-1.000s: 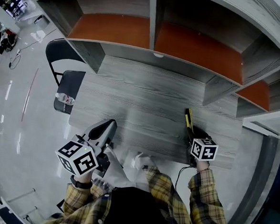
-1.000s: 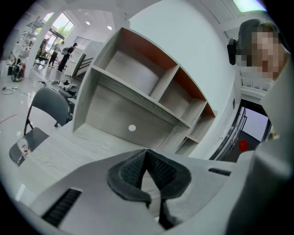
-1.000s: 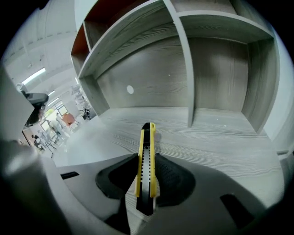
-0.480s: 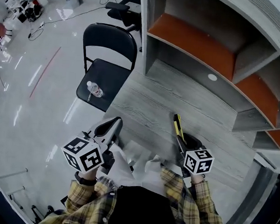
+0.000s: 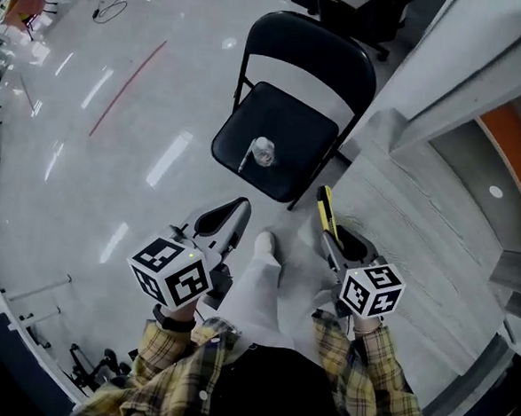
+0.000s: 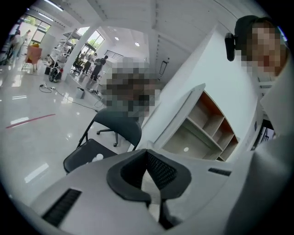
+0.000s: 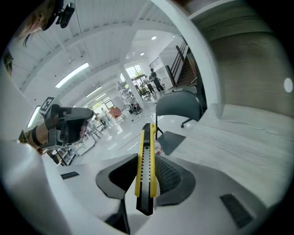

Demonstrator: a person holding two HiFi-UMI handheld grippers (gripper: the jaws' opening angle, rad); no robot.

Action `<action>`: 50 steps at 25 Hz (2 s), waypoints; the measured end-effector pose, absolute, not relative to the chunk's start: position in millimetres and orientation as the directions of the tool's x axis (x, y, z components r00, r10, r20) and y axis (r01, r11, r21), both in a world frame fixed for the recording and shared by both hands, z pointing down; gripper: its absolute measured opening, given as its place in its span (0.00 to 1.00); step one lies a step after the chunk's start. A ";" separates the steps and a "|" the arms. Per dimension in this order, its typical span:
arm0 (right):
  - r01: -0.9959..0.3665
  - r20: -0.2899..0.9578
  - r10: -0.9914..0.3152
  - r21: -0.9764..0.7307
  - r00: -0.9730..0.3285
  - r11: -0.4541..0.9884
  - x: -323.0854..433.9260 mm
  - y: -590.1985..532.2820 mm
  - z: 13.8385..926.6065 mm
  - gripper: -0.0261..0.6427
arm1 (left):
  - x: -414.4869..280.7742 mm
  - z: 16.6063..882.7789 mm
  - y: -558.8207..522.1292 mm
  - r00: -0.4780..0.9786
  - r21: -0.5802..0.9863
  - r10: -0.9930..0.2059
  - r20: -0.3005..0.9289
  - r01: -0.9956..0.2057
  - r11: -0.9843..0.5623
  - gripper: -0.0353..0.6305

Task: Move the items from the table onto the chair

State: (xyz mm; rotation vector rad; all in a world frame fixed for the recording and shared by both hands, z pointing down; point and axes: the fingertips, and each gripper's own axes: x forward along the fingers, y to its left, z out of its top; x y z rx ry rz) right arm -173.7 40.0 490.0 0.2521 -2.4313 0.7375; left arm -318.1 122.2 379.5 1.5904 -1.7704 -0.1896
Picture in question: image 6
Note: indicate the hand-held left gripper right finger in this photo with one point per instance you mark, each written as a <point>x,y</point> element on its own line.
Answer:
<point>170,176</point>

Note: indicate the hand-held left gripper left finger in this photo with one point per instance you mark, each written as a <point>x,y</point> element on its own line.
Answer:
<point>114,179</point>

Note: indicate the black folding chair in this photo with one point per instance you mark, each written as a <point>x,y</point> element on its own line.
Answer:
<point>96,147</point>

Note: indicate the grey wooden desk hutch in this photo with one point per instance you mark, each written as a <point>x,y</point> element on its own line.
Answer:
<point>206,128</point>

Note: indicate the grey waste bin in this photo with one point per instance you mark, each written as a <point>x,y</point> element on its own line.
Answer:
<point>80,93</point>

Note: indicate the long red floor tape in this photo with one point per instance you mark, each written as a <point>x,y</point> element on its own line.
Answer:
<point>29,120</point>

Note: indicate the green and black office chair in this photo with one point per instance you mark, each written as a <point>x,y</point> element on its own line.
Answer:
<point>77,65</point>

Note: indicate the metal balcony railing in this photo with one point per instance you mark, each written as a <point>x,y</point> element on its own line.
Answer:
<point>114,55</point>

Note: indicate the white pillar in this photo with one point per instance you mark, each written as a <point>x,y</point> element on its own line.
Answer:
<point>78,52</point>

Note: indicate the large window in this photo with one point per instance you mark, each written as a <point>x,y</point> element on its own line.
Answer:
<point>94,41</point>
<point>34,29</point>

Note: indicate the white shelving rack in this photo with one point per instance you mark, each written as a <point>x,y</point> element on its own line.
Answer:
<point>65,46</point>

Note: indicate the orange chair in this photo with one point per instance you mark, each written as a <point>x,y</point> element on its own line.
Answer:
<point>33,55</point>

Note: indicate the person's head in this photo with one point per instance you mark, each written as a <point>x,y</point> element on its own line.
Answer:
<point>264,46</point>

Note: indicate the long ceiling tube light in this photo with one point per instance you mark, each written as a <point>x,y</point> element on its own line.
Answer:
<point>54,4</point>

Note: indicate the black head-mounted camera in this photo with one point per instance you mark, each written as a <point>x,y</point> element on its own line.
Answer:
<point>230,47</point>

